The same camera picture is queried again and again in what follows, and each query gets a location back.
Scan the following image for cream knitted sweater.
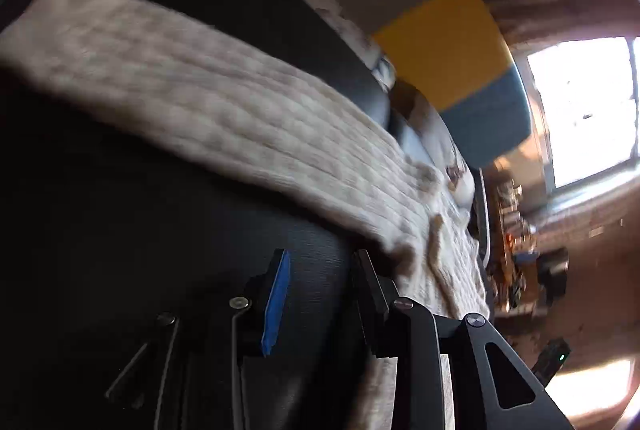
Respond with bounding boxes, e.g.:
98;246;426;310
0;0;494;430

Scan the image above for cluttered wooden desk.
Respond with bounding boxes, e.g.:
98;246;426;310
486;179;570;318

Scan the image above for black leather padded bench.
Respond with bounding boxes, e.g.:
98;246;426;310
1;0;390;429

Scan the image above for white deer print pillow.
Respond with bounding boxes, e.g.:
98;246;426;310
390;80;475;210

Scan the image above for white geometric pattern pillow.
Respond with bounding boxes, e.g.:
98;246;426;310
303;0;396;93

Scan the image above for grey yellow teal headboard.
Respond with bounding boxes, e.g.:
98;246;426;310
338;0;532;168

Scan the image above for window with white frame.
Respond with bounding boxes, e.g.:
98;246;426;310
527;36;639;190

